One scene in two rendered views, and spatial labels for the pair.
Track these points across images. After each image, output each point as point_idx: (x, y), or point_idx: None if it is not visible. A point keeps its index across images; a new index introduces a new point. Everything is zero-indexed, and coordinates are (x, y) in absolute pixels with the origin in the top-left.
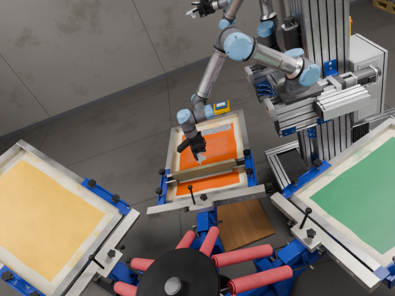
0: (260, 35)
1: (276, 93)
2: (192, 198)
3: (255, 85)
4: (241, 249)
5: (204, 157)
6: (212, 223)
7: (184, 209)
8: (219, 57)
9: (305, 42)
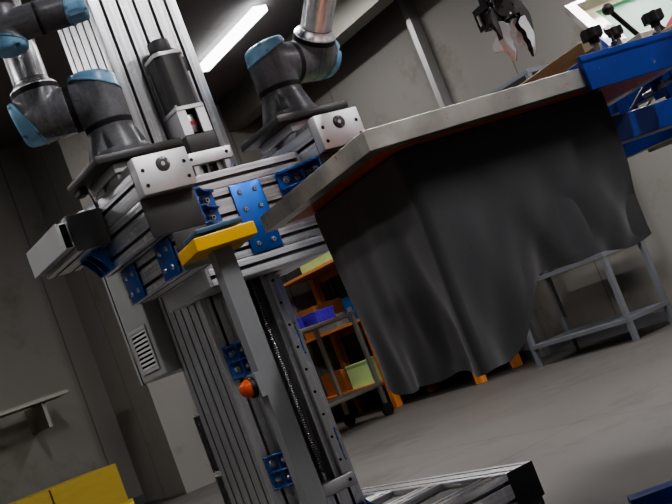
0: (113, 81)
1: (251, 180)
2: (628, 23)
3: (193, 193)
4: (670, 18)
5: (516, 39)
6: (659, 79)
7: (663, 26)
8: None
9: (200, 91)
